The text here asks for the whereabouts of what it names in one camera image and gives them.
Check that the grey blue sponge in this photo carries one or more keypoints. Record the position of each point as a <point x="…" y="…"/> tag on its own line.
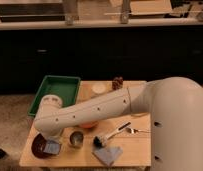
<point x="52" y="147"/>

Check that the dark purple bowl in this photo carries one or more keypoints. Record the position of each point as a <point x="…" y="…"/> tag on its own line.
<point x="38" y="146"/>

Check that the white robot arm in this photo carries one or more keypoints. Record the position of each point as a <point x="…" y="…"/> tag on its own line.
<point x="175" y="106"/>

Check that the orange bowl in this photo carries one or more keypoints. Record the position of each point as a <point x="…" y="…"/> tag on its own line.
<point x="88" y="125"/>

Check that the small white round lid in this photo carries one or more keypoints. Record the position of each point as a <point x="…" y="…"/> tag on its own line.
<point x="99" y="88"/>

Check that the pine cone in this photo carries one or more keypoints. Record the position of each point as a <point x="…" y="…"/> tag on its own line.
<point x="117" y="83"/>

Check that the green plastic tray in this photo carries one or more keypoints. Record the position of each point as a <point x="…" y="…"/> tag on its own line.
<point x="65" y="87"/>

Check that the metal fork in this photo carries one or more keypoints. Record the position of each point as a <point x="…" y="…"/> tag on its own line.
<point x="133" y="131"/>

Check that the small metal cup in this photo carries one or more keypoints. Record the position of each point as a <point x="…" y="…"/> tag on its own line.
<point x="76" y="139"/>

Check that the blue grey cloth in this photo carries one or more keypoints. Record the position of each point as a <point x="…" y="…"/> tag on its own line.
<point x="107" y="155"/>

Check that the black cabinet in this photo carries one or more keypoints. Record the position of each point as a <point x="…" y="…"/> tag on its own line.
<point x="134" y="53"/>

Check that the black object on floor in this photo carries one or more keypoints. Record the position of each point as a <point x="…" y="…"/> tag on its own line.
<point x="2" y="153"/>

